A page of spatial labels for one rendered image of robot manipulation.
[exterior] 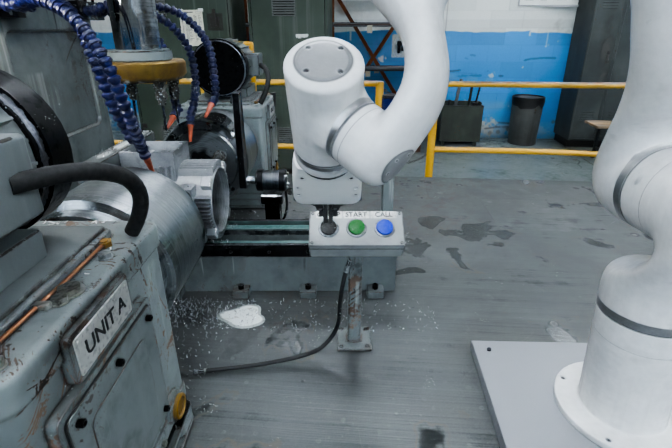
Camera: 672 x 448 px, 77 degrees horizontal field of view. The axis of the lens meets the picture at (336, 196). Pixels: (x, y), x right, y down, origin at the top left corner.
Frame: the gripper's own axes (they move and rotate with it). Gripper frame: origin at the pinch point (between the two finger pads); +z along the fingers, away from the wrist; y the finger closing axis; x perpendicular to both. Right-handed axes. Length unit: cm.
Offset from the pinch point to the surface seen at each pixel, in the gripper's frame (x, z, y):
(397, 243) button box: 3.0, 6.7, -12.1
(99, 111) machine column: -40, 20, 59
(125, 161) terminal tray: -21, 15, 45
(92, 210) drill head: 4.0, -7.2, 34.1
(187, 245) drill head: 4.2, 4.7, 23.9
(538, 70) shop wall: -382, 323, -263
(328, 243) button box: 3.0, 6.7, 0.0
